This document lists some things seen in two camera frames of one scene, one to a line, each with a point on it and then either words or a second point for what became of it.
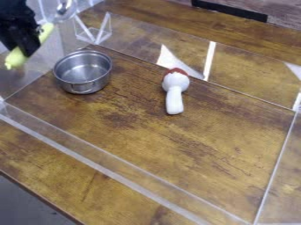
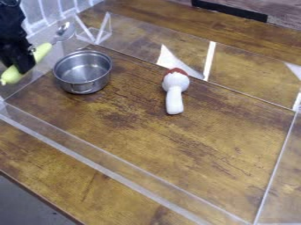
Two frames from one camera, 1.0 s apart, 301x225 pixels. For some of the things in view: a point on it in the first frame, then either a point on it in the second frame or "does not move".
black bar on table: (236, 11) does not move
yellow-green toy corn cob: (19, 54) -> (14, 75)
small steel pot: (82, 70) does not move
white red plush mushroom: (176, 83) does not move
